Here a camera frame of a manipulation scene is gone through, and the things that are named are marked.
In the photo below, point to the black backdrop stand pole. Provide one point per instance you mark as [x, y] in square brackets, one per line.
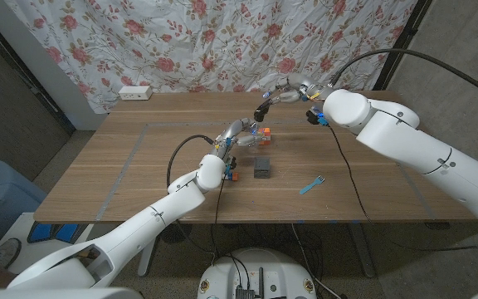
[403, 41]

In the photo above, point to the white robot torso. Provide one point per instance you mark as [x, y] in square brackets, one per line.
[255, 270]

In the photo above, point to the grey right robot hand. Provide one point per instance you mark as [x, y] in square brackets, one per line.
[305, 89]

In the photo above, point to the black trigger sprayer head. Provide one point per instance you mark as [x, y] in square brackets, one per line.
[260, 112]

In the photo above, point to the orange yellow red cube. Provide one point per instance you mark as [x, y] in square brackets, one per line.
[267, 136]

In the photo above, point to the white power strip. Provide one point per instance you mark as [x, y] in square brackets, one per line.
[135, 92]

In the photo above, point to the grey shoe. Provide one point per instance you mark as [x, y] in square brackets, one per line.
[6, 252]

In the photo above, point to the orange glue stick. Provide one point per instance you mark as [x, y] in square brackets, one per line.
[234, 176]

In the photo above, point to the dark grey cube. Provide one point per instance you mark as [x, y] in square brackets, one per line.
[262, 168]

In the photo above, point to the floral print backdrop cloth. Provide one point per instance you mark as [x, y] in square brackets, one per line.
[206, 41]

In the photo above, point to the round black floor fan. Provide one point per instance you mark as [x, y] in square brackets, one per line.
[179, 233]

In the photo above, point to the white table leg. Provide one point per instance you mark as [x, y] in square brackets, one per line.
[144, 263]
[363, 253]

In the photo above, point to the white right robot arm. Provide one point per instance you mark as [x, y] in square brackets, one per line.
[409, 145]

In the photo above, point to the blue plastic fork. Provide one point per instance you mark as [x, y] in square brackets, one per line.
[307, 189]

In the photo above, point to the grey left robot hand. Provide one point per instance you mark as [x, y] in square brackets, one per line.
[239, 132]

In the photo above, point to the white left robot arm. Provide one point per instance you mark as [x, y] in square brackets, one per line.
[147, 220]

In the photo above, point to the clear plastic spray bottle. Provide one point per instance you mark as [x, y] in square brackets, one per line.
[252, 132]

